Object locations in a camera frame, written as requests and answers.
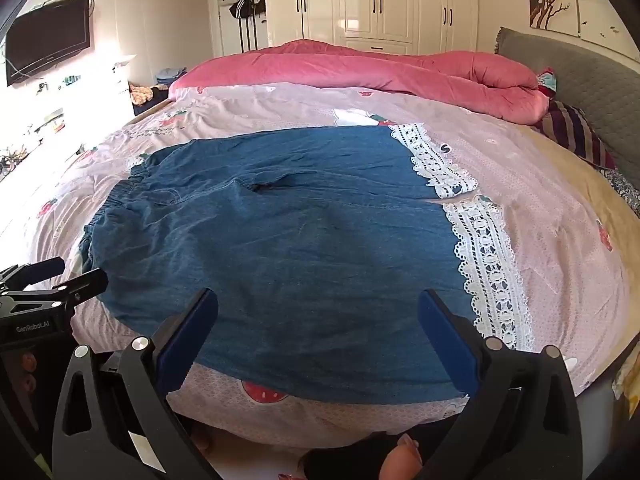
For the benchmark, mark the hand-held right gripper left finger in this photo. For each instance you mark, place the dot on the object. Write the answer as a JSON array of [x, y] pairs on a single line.
[[192, 342]]

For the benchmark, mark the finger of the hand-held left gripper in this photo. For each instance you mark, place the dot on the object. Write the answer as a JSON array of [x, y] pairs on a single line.
[[42, 268], [82, 285]]

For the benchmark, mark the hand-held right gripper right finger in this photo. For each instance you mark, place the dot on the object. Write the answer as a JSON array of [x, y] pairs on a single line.
[[447, 347]]

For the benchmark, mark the blue denim pants lace trim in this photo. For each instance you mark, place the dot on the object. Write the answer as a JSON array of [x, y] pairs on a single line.
[[280, 240]]

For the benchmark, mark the pink printed bed cover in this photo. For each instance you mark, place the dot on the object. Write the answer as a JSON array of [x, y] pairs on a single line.
[[540, 220]]

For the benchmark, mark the yellow floral cloth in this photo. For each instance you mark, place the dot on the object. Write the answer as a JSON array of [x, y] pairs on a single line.
[[145, 95]]

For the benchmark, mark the tan bed sheet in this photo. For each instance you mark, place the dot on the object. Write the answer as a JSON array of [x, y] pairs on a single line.
[[605, 205]]

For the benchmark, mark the folded blue clothes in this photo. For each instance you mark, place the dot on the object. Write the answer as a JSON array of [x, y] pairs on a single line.
[[170, 76]]

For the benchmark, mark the black flat television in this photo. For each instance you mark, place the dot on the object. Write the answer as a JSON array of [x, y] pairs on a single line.
[[47, 40]]

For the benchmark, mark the blue patterned pillow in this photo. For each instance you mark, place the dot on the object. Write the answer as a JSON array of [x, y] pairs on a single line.
[[622, 185]]

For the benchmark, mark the purple striped pillow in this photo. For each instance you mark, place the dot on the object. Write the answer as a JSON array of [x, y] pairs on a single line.
[[570, 130]]

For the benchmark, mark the colourful printed cloth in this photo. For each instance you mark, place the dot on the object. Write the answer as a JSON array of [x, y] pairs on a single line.
[[547, 82]]

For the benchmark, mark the white door with hooks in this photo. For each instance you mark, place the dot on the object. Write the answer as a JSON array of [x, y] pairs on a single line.
[[225, 30]]

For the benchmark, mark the pink quilt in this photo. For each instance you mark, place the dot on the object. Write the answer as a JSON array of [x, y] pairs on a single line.
[[350, 67]]

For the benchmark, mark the grey padded headboard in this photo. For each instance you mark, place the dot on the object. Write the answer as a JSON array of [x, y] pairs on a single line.
[[575, 75]]

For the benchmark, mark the white wardrobe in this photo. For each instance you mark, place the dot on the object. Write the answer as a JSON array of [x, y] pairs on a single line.
[[375, 0]]

